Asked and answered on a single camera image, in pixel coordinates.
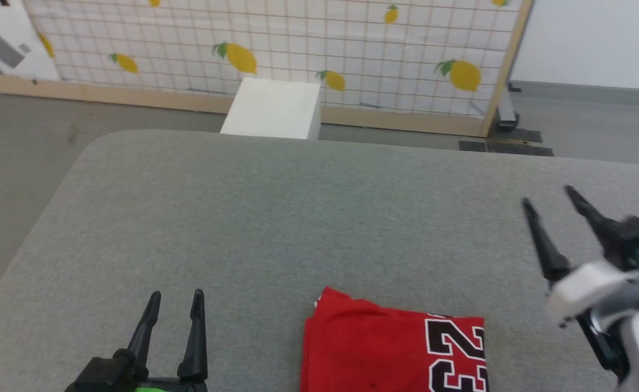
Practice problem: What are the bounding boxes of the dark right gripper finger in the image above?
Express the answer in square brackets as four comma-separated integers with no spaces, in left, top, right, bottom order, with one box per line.
[522,198,571,282]
[564,186,625,262]

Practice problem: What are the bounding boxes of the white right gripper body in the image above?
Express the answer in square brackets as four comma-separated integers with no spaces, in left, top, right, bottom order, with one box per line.
[546,260,639,328]

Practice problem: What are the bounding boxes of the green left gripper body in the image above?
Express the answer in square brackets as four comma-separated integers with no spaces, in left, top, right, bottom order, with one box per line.
[134,377,209,392]

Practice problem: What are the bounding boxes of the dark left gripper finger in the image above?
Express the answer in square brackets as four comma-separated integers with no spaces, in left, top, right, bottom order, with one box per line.
[113,291,162,382]
[177,289,209,382]

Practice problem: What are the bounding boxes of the red and white basketball jersey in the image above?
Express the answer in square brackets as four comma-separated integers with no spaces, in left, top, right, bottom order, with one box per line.
[300,286,489,392]

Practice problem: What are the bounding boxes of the black floor plate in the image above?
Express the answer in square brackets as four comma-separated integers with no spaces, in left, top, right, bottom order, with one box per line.
[459,128,554,157]

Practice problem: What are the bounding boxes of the grey metal partition foot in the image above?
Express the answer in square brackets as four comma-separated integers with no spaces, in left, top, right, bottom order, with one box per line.
[495,82,521,131]

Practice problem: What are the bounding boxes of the grey fabric sofa cushion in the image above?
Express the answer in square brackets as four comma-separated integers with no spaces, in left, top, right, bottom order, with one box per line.
[0,130,639,392]

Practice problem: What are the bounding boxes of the white rectangular box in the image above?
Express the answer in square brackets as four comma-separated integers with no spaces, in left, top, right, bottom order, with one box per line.
[220,77,322,140]

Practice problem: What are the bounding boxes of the lemon-print grid partition screen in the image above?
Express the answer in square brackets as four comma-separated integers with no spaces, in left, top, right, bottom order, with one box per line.
[22,0,535,138]

